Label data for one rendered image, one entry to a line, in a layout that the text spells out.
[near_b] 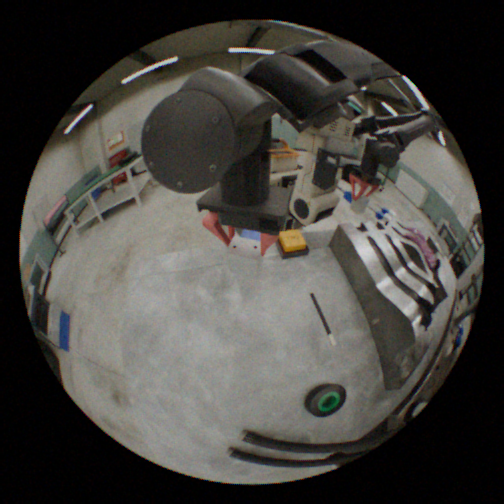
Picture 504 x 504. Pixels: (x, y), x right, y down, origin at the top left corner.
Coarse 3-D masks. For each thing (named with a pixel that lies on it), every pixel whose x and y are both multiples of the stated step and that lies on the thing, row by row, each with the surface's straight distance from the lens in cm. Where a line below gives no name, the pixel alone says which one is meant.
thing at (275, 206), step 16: (256, 160) 14; (224, 176) 15; (240, 176) 15; (256, 176) 15; (208, 192) 20; (224, 192) 16; (240, 192) 15; (256, 192) 16; (272, 192) 19; (288, 192) 19; (208, 208) 18; (224, 208) 17; (240, 208) 16; (256, 208) 16; (272, 208) 16
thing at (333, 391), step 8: (328, 384) 35; (312, 392) 34; (320, 392) 32; (328, 392) 33; (336, 392) 34; (344, 392) 35; (312, 400) 32; (320, 400) 33; (328, 400) 38; (336, 400) 35; (344, 400) 36; (312, 408) 33; (320, 408) 34; (328, 408) 35; (336, 408) 36; (320, 416) 35
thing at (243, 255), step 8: (248, 232) 27; (256, 232) 27; (232, 240) 24; (240, 240) 24; (248, 240) 24; (256, 240) 26; (232, 248) 23; (240, 248) 23; (248, 248) 23; (256, 248) 23; (232, 256) 23; (240, 256) 22; (248, 256) 22; (256, 256) 22; (232, 264) 25; (240, 264) 24; (248, 264) 23; (256, 264) 22; (232, 272) 27; (240, 272) 26; (248, 272) 25; (256, 272) 24
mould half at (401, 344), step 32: (352, 224) 48; (384, 224) 62; (352, 256) 42; (384, 288) 39; (416, 288) 46; (384, 320) 40; (416, 320) 38; (384, 352) 43; (416, 352) 51; (384, 384) 49
